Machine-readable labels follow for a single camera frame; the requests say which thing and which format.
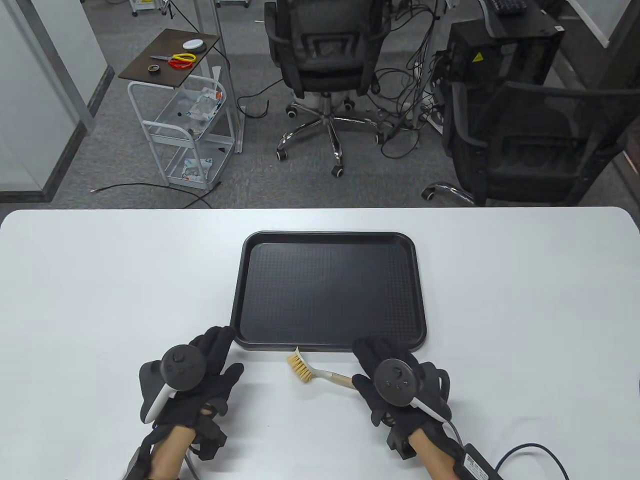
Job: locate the dark tape roll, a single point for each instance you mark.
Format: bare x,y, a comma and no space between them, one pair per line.
149,68

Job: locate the clear plastic packet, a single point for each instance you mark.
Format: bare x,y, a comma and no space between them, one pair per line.
195,170
205,105

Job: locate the black mesh office chair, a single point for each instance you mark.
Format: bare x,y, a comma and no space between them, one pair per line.
530,150

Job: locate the white round disc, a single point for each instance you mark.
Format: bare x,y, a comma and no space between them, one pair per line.
194,44

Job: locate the person's right forearm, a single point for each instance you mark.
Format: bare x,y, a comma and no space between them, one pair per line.
435,457

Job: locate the person's left hand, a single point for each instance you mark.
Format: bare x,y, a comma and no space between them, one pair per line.
217,350

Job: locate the black computer tower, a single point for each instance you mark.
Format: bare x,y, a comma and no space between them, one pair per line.
500,55

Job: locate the black padded office chair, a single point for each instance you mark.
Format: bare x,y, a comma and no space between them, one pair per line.
325,50

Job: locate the white metal desk leg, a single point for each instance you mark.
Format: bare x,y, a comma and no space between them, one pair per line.
230,100

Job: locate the black keyboard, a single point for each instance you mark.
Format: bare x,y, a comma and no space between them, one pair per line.
507,5

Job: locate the black plastic tray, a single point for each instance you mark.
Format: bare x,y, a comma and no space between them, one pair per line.
330,290

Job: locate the person's right hand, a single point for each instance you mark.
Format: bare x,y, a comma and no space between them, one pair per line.
375,352

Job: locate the white cart with brown top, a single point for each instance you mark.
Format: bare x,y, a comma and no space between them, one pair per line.
172,77

